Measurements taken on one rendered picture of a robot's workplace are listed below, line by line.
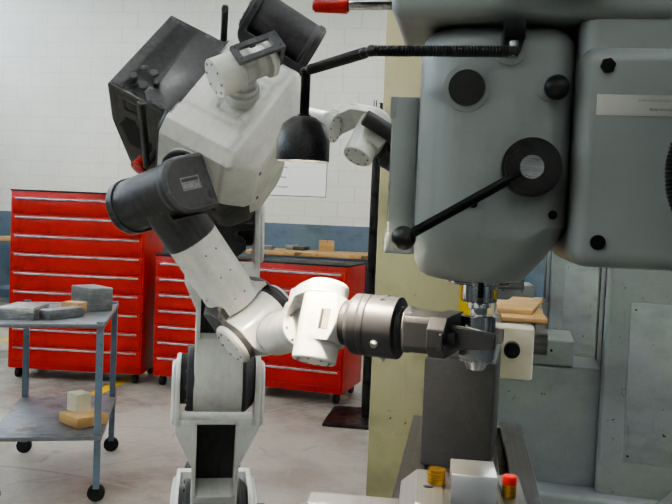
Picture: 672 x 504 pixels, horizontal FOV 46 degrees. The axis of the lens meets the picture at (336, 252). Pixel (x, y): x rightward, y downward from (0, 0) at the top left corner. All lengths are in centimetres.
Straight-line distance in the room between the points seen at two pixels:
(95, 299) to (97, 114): 723
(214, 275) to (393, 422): 166
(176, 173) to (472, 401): 62
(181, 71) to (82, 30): 1012
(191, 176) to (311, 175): 898
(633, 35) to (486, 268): 32
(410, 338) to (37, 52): 1092
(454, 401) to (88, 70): 1031
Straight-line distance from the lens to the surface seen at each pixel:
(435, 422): 141
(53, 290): 645
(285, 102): 145
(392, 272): 282
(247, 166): 138
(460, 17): 100
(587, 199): 98
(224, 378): 172
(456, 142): 99
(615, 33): 101
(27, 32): 1194
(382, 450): 294
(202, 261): 134
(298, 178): 1032
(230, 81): 132
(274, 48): 134
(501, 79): 100
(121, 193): 136
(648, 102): 100
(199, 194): 133
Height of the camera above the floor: 139
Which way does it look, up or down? 3 degrees down
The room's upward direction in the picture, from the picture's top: 2 degrees clockwise
